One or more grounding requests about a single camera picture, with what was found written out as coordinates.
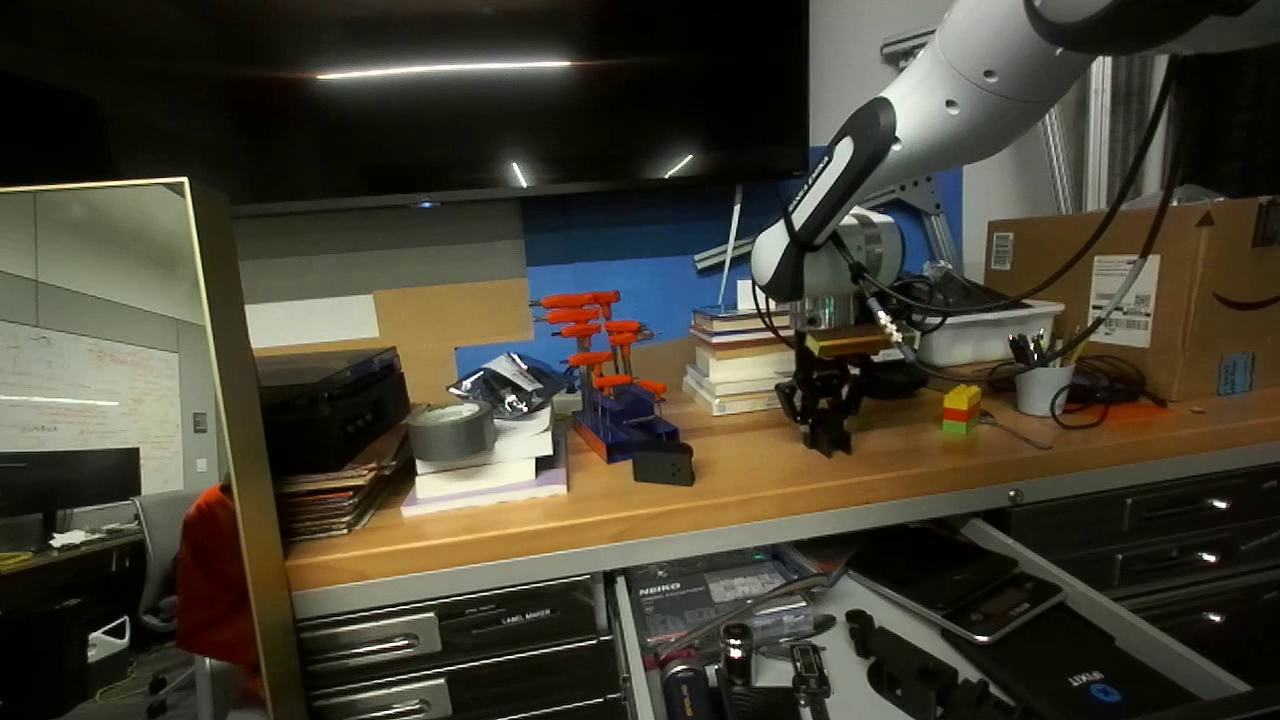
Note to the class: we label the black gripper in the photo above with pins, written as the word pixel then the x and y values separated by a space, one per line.
pixel 825 380

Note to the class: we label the large black plastic block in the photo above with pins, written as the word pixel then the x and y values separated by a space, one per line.
pixel 660 462

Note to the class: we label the small black plastic block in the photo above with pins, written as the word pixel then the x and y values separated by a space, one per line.
pixel 862 620

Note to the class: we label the wide tool drawer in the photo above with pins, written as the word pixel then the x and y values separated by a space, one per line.
pixel 1106 608

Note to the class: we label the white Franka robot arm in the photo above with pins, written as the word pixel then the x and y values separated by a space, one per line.
pixel 987 83

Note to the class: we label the black drawer cabinet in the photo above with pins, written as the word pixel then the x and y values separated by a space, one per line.
pixel 1172 535

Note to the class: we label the black label printer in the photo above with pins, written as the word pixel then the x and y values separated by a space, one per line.
pixel 901 379

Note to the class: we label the stack of books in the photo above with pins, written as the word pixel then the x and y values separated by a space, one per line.
pixel 732 367

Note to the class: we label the colourful toy brick stack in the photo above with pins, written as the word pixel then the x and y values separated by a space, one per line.
pixel 962 407

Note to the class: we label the white plastic bin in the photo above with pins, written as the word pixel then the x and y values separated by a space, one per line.
pixel 994 336

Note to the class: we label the Neiko spring assortment box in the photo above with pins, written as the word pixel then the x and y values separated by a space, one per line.
pixel 723 585

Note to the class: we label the thin white stick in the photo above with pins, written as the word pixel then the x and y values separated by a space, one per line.
pixel 730 254

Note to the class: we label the black Taylor digital scale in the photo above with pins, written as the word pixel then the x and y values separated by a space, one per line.
pixel 962 581

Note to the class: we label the white cup with pens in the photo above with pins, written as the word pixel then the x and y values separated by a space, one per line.
pixel 1041 389

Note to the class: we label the orange hex key set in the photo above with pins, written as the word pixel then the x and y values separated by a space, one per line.
pixel 604 385

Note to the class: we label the black cylindrical tool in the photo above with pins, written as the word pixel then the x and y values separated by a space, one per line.
pixel 737 665

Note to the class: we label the black plastic wedge holder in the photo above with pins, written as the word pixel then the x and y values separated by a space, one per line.
pixel 913 681

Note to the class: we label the silver metal part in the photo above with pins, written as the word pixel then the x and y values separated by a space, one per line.
pixel 507 380

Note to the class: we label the stack of white boxes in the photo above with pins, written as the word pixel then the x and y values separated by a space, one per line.
pixel 485 479

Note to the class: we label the black case blue logo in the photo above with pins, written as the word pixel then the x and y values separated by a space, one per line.
pixel 1094 689

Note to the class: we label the brown cardboard sheet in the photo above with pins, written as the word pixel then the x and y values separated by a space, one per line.
pixel 453 326

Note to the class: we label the brown cardboard shipping box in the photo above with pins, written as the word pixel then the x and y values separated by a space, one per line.
pixel 1202 307

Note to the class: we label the black box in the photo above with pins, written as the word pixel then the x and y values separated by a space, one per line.
pixel 332 413

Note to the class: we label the white paper sheet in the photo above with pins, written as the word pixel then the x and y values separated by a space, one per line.
pixel 313 323

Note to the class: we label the large black TV screen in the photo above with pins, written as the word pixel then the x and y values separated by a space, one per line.
pixel 400 120

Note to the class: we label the person in red jacket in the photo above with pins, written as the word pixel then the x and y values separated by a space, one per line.
pixel 222 572

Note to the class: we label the wood framed panel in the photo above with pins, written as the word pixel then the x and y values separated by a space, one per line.
pixel 107 333

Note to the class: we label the grey metal bar bracket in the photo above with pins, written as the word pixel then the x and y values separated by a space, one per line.
pixel 706 256

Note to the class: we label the grey duct tape roll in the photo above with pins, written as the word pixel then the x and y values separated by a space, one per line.
pixel 448 430

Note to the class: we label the metal wall rail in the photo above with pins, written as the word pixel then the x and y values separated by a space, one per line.
pixel 919 47

